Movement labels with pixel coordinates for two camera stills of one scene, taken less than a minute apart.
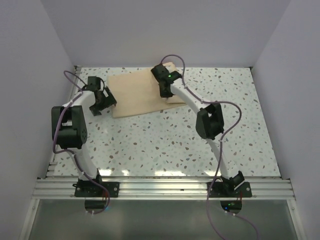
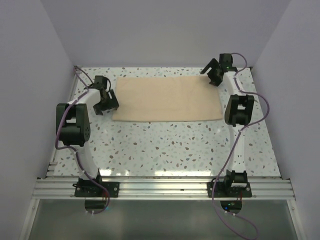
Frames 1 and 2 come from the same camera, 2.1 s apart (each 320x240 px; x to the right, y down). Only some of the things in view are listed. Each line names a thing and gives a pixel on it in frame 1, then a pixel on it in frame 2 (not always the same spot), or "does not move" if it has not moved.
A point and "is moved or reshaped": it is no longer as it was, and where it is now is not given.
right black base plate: (218, 190) does not move
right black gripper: (164, 94) -> (213, 64)
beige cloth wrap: (139, 92) is moved or reshaped
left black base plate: (91, 189) does not move
